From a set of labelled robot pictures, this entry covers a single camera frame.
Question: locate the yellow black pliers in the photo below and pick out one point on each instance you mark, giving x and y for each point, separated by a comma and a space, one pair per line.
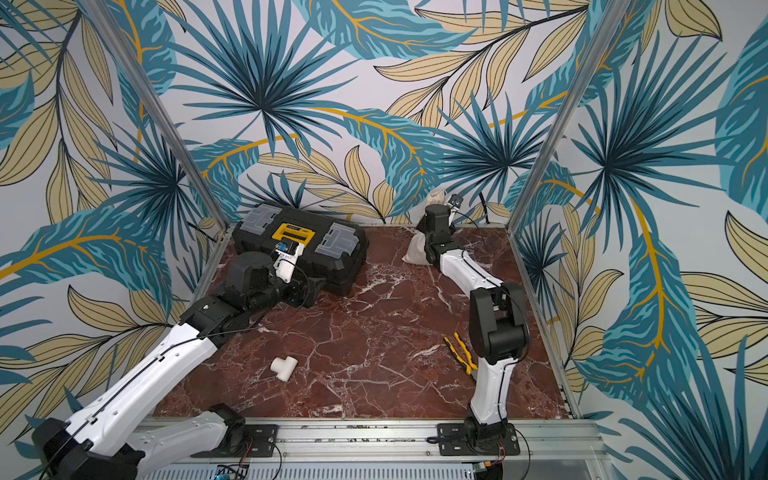
462, 354

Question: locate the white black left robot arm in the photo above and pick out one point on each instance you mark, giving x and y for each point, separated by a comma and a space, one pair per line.
99, 441

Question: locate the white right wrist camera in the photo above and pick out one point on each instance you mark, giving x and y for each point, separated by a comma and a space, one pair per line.
454, 202

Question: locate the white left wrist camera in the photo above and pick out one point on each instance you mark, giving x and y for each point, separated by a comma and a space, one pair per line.
288, 251

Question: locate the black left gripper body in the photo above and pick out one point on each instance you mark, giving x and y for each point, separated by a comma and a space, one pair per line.
291, 293

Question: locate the cream cloth drawstring soil bag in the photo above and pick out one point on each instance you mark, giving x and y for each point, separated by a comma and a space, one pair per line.
415, 254

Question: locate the black toolbox yellow handle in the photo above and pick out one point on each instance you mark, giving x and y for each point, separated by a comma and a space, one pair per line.
323, 247

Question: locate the left aluminium corner post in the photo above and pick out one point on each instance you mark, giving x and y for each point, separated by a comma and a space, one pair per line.
107, 27

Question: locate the aluminium corner post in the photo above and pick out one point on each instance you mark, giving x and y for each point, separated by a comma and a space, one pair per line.
595, 49
107, 27

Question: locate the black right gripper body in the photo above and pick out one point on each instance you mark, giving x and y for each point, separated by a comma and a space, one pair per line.
435, 219

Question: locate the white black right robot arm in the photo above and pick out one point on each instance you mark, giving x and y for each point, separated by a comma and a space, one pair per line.
497, 327

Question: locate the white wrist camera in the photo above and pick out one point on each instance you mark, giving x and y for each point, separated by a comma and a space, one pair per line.
288, 251
454, 202

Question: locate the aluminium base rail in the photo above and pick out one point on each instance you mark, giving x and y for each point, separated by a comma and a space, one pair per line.
400, 449

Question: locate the white PVC tee fitting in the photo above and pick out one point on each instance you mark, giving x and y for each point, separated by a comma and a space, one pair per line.
284, 368

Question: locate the right aluminium corner post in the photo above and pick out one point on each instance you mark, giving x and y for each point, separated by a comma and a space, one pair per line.
595, 49

